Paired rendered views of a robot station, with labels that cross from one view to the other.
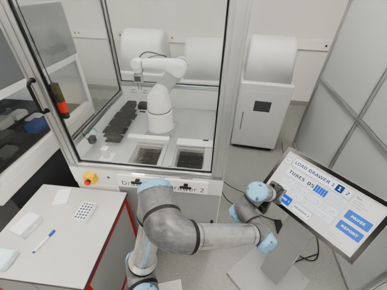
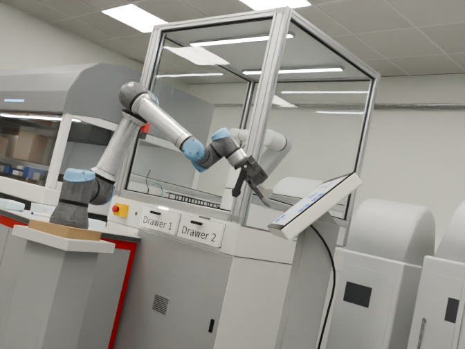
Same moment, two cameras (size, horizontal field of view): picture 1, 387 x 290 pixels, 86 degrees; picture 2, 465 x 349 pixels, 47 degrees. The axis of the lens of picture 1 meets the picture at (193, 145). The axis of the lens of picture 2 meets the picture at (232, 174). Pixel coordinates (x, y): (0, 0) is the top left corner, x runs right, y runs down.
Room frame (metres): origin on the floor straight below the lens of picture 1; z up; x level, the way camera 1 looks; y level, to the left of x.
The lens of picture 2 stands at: (-1.10, -1.63, 0.96)
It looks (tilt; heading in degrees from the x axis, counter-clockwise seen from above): 5 degrees up; 38
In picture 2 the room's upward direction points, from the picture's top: 12 degrees clockwise
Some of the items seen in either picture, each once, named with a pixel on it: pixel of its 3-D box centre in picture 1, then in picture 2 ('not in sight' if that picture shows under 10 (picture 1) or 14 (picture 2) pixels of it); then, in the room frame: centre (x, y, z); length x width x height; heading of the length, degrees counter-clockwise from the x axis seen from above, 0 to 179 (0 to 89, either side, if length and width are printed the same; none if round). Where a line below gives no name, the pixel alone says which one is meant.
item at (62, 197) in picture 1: (62, 196); not in sight; (0.86, 0.87, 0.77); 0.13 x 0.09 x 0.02; 11
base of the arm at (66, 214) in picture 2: not in sight; (71, 213); (0.22, 0.16, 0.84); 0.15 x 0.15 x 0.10
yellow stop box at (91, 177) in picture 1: (90, 178); (120, 210); (0.93, 0.68, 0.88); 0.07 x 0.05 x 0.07; 85
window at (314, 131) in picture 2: not in sight; (319, 129); (1.35, -0.22, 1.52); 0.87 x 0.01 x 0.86; 175
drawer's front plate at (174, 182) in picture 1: (186, 186); (200, 230); (0.89, 0.04, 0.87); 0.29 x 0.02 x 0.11; 85
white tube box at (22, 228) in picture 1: (26, 225); (43, 210); (0.64, 0.96, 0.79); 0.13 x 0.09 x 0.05; 161
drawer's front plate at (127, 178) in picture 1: (139, 181); (159, 219); (0.92, 0.35, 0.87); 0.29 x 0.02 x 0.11; 85
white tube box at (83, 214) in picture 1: (84, 212); (90, 223); (0.74, 0.67, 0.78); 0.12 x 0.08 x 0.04; 172
